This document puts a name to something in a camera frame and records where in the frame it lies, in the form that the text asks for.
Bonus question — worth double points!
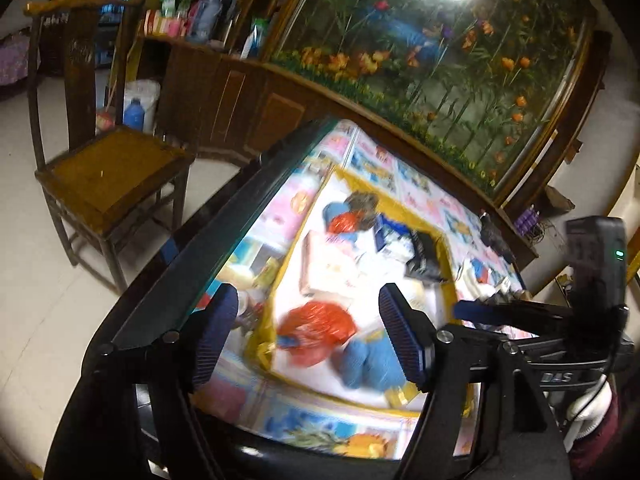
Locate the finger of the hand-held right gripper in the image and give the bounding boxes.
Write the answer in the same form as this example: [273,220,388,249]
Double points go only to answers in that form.
[452,298,576,329]

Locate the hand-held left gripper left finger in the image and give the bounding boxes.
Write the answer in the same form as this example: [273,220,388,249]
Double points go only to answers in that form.
[44,283,240,480]

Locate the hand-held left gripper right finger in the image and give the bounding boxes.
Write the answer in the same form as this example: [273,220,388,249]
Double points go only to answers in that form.
[378,283,571,480]

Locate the yellow taped cardboard box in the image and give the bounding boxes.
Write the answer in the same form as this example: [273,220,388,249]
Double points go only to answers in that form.
[247,165,476,413]

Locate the black snack packet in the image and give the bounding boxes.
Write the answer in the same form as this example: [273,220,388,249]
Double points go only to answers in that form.
[404,231,448,281]

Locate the pink tissue pack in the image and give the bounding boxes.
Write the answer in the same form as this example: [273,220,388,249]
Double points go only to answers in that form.
[299,230,368,306]

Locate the blue tissue packet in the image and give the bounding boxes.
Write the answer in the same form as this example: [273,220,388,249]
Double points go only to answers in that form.
[374,214,416,261]

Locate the brown knitted glove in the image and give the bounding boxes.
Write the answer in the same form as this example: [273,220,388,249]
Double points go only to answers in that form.
[345,191,382,231]

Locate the person's right forearm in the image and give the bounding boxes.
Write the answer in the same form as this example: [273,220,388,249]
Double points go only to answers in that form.
[570,390,624,480]

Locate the white printed packet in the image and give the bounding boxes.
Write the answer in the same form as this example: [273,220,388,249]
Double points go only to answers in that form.
[459,260,512,297]

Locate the black tool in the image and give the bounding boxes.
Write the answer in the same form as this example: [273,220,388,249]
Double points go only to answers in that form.
[479,212,517,265]

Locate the brown wood piece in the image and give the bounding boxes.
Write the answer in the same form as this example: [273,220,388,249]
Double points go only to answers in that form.
[544,185,576,212]

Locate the black glass table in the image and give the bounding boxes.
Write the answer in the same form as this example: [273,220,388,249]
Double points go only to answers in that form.
[45,117,566,480]

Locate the wooden chair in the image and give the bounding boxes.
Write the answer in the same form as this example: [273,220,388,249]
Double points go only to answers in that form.
[24,0,197,295]

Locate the blue plastic bottle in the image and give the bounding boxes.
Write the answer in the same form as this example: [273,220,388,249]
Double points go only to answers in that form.
[122,97,146,131]

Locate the white plastic sack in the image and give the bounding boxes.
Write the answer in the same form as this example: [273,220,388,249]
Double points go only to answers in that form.
[124,79,162,133]

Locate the glass display with artificial plants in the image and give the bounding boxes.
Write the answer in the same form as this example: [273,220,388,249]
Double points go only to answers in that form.
[260,0,598,201]

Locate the white spray bottle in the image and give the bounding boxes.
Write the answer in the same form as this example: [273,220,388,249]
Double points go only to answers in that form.
[241,19,268,59]

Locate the pink box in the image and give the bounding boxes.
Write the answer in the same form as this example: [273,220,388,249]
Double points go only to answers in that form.
[145,10,187,39]

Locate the blue bag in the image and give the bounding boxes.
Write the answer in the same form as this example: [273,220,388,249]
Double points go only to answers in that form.
[189,0,225,43]

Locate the purple patterned cloth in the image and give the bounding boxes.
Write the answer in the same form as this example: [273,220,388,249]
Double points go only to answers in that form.
[0,34,37,87]

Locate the tangle of cables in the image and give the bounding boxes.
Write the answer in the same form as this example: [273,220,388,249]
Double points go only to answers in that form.
[531,217,554,246]

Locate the white cable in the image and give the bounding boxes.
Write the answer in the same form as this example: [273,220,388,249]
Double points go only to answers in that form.
[564,375,614,452]

